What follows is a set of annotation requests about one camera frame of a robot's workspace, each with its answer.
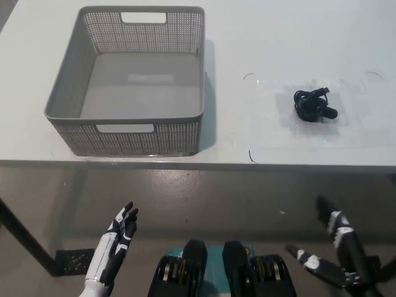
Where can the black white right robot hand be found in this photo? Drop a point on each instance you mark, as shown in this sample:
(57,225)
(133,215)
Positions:
(352,256)

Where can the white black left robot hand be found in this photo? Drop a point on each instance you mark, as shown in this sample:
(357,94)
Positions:
(113,244)

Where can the black table foot plate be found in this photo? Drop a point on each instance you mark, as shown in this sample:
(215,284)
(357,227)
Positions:
(77,261)

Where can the black ribbed robot body block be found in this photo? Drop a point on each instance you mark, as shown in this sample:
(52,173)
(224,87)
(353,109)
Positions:
(247,278)
(185,278)

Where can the black metal table leg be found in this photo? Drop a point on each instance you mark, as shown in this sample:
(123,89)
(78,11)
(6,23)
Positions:
(31,244)

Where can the clear plastic sheet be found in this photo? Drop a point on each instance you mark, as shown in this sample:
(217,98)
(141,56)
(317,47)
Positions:
(278,123)

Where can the grey perforated plastic basket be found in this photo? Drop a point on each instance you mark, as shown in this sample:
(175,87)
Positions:
(139,80)

